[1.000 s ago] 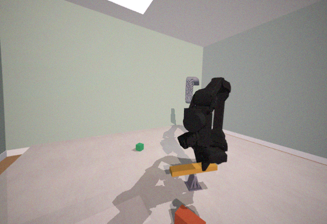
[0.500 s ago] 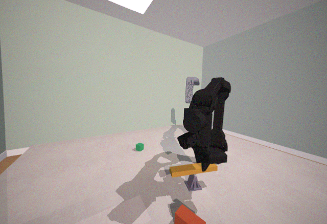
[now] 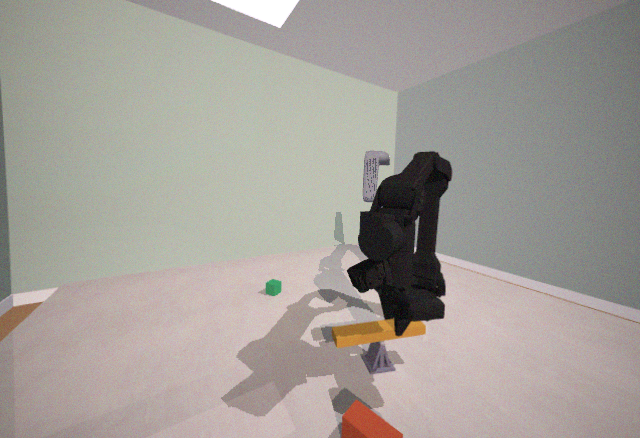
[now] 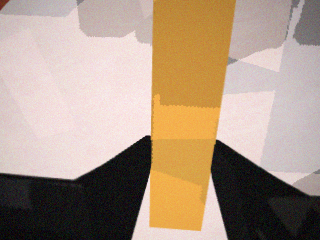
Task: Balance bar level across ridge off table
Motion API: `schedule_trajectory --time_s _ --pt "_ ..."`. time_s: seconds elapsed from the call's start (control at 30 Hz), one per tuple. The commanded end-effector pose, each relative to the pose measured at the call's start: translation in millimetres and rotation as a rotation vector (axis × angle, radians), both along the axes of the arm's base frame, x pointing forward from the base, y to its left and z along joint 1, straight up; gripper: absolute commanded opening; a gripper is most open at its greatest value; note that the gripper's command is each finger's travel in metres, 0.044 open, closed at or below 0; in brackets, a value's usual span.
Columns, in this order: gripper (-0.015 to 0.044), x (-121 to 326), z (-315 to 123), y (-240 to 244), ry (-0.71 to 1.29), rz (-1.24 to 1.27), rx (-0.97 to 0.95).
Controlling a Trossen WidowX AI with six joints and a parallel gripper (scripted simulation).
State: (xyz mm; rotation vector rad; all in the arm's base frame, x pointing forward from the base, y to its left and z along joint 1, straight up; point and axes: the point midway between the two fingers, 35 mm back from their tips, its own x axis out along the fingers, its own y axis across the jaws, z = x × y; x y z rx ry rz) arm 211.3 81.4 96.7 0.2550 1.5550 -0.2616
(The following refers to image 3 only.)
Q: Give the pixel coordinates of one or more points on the small green block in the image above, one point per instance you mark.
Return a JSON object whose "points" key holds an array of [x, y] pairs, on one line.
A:
{"points": [[273, 287]]}

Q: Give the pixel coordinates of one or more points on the orange bar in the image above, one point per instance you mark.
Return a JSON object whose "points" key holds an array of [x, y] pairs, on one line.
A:
{"points": [[372, 331]]}

